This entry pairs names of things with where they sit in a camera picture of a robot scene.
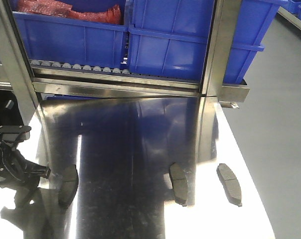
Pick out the left blue plastic bin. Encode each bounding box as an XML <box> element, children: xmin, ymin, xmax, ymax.
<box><xmin>9</xmin><ymin>0</ymin><xmax>129</xmax><ymax>68</ymax></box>

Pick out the small blue bins background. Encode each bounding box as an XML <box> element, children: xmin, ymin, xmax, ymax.
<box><xmin>284</xmin><ymin>0</ymin><xmax>301</xmax><ymax>18</ymax></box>

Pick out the right blue plastic bin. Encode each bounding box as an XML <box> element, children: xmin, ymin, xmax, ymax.
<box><xmin>128</xmin><ymin>0</ymin><xmax>286</xmax><ymax>84</ymax></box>

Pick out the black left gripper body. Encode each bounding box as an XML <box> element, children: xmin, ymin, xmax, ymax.
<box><xmin>0</xmin><ymin>140</ymin><xmax>30</xmax><ymax>190</ymax></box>

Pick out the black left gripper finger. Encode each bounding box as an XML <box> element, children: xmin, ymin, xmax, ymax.
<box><xmin>14</xmin><ymin>186</ymin><xmax>39</xmax><ymax>209</ymax></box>
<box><xmin>26</xmin><ymin>162</ymin><xmax>51</xmax><ymax>179</ymax></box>

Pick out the red bubble wrap bag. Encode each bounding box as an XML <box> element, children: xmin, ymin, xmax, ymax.
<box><xmin>15</xmin><ymin>0</ymin><xmax>122</xmax><ymax>24</ymax></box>

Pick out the blue plastic bin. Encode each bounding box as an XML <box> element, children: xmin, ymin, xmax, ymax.
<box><xmin>128</xmin><ymin>0</ymin><xmax>286</xmax><ymax>84</ymax></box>
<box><xmin>9</xmin><ymin>0</ymin><xmax>129</xmax><ymax>68</ymax></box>

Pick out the grey roller conveyor strip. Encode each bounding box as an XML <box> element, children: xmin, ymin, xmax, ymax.
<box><xmin>29</xmin><ymin>60</ymin><xmax>131</xmax><ymax>75</ymax></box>

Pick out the steel roller rack frame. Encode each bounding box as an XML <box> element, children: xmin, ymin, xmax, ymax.
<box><xmin>0</xmin><ymin>0</ymin><xmax>249</xmax><ymax>122</ymax></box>

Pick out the brake pad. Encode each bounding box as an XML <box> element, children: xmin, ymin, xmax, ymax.
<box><xmin>169</xmin><ymin>163</ymin><xmax>188</xmax><ymax>207</ymax></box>
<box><xmin>216</xmin><ymin>163</ymin><xmax>242</xmax><ymax>207</ymax></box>
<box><xmin>58</xmin><ymin>164</ymin><xmax>79</xmax><ymax>209</ymax></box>

